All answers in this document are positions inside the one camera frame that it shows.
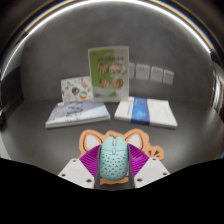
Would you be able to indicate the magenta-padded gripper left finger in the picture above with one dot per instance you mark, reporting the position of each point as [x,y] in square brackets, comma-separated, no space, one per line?
[88,163]

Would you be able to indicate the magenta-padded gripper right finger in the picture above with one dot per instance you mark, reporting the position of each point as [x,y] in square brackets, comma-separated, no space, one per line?
[138,161]

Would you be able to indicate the mint green perforated computer mouse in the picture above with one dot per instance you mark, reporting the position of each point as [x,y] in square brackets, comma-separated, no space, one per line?
[114,160]

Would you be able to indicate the corgi-shaped orange mouse pad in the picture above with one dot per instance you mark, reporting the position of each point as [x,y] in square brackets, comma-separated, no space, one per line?
[89,140]

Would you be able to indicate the white book with blue band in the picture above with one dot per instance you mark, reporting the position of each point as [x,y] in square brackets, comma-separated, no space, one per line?
[146,111]

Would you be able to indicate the large grey-white illustrated book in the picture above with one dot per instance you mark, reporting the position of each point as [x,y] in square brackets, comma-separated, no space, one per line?
[78,113]

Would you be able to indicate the white sticker sheet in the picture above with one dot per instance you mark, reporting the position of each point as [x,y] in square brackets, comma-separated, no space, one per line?
[76,88]

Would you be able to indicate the green standing menu sign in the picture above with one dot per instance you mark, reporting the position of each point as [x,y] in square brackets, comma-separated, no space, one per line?
[108,73]

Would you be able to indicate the black flat panel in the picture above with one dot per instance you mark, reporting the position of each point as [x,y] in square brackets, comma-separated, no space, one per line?
[11,88]

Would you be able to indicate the white wall socket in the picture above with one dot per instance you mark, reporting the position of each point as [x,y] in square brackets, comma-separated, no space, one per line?
[142,71]
[168,77]
[156,74]

